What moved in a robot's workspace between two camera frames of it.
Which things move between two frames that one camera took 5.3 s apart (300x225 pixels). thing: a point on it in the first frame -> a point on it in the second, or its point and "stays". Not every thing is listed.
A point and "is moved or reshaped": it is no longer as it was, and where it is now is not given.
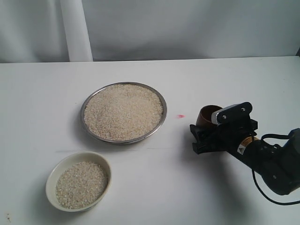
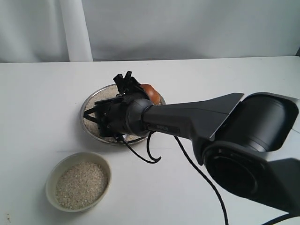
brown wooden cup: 204,118 is moved or reshaped
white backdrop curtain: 74,31 stays
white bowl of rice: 78,182 stays
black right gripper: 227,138 -> 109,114
